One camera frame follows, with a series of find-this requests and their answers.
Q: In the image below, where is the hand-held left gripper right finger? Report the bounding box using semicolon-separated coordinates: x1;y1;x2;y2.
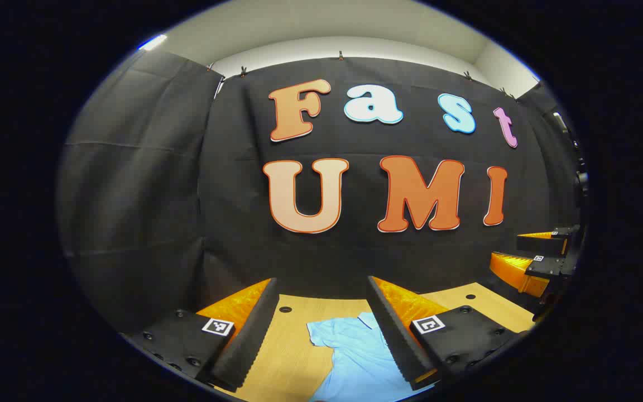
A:
366;275;524;391

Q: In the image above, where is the ceiling light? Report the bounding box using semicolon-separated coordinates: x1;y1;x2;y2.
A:
137;33;169;52

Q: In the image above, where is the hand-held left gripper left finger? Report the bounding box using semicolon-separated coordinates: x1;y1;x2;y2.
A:
122;277;280;393

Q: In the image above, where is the light blue T-shirt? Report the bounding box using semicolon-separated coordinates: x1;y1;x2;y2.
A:
306;312;435;402

